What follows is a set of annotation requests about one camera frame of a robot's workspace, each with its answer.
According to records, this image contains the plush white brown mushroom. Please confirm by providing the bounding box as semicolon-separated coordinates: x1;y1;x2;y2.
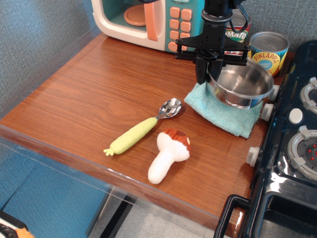
148;128;191;184

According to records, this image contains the pineapple slices can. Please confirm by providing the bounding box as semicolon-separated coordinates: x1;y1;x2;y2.
248;32;290;76

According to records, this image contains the stainless steel pot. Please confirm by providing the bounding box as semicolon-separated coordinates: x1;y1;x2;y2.
206;59;274;110

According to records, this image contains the tomato sauce can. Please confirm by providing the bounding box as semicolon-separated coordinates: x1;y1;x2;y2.
226;9;252;43

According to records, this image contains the toy microwave teal white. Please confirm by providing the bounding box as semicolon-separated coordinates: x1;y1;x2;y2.
92;0;205;53

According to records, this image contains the orange black object corner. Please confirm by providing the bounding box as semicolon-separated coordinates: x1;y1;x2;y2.
0;211;35;238

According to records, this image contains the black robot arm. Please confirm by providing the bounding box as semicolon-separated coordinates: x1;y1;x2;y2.
176;0;251;84

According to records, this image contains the teal folded cloth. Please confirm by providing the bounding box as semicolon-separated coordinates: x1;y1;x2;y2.
184;83;263;139

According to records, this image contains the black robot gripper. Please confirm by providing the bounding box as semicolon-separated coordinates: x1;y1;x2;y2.
175;9;250;84

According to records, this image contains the black toy stove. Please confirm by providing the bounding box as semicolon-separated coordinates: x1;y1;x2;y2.
214;40;317;238

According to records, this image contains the spoon with green handle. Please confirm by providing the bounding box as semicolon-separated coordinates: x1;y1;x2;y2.
103;98;182;156

